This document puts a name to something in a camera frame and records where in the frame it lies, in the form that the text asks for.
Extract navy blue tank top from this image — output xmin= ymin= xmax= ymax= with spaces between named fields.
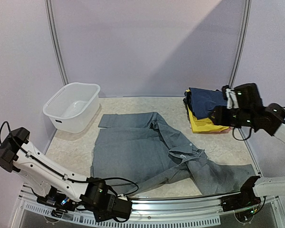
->
xmin=183 ymin=87 xmax=227 ymax=120

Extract grey denim cloth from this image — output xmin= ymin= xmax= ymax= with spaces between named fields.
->
xmin=90 ymin=112 xmax=255 ymax=195

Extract white plastic wash basin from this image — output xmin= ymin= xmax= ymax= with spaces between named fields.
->
xmin=43 ymin=82 xmax=101 ymax=133

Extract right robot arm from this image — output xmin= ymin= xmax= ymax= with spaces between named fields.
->
xmin=209 ymin=83 xmax=285 ymax=207

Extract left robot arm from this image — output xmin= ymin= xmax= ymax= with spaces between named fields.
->
xmin=0 ymin=127 xmax=133 ymax=222

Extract yellow shorts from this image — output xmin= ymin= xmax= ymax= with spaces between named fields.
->
xmin=183 ymin=89 xmax=228 ymax=134

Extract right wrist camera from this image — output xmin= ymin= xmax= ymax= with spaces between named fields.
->
xmin=233 ymin=83 xmax=263 ymax=109

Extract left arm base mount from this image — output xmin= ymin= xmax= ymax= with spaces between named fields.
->
xmin=33 ymin=187 xmax=77 ymax=218

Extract front aluminium rail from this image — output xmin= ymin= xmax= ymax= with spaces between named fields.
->
xmin=11 ymin=184 xmax=285 ymax=228

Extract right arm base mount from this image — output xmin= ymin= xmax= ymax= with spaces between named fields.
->
xmin=220 ymin=176 xmax=266 ymax=224

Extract right aluminium corner post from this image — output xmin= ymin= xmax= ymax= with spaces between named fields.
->
xmin=228 ymin=0 xmax=251 ymax=87

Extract aluminium corner post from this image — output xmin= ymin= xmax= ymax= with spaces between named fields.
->
xmin=228 ymin=0 xmax=251 ymax=87
xmin=45 ymin=0 xmax=69 ymax=86

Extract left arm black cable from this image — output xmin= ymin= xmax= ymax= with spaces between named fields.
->
xmin=0 ymin=121 xmax=140 ymax=224

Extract left aluminium corner post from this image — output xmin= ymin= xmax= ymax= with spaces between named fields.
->
xmin=45 ymin=0 xmax=69 ymax=86

